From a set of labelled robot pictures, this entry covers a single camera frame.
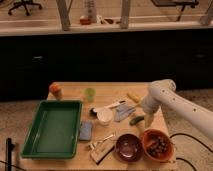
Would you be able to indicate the black stand post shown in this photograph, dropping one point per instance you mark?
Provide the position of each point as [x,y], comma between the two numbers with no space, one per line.
[9,150]

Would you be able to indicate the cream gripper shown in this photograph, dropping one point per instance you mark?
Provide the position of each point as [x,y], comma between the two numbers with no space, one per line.
[148,122]

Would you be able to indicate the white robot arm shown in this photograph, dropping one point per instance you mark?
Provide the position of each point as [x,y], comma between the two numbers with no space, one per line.
[164,92]

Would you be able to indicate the black and white spatula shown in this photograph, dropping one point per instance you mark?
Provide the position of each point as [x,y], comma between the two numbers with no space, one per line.
[94,111]

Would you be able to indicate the orange bowl with nuts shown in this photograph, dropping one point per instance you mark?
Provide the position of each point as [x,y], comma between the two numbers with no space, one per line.
[157,145]

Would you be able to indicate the orange-capped spice bottle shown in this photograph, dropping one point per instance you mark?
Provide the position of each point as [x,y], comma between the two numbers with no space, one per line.
[56,91]

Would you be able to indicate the green plastic tray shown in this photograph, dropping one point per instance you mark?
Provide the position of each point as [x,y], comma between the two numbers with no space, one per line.
[54,130]

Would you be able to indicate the white measuring cup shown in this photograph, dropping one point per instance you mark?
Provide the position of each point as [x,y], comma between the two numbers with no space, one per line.
[105,116]

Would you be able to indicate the blue sponge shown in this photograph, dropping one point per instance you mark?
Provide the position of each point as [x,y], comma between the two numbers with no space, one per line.
[85,131]

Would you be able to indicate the red bowl on shelf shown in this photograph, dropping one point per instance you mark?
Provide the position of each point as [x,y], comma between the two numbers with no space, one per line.
[85,21]

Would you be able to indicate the green plastic cup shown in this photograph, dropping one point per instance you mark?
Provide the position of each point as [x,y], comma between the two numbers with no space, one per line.
[89,94]

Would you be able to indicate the silver fork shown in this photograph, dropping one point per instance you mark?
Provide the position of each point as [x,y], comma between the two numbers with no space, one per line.
[93,145]

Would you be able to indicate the wooden block with black edge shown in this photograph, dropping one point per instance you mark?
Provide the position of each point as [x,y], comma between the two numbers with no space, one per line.
[101,151]

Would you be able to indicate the black office chair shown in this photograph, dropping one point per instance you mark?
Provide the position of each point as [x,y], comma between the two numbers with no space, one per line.
[25,4]

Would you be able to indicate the dark brown bowl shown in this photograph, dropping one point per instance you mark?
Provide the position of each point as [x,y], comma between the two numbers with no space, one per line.
[128,148]

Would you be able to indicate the blue grey cloth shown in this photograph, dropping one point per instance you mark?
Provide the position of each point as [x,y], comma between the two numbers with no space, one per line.
[122,112]

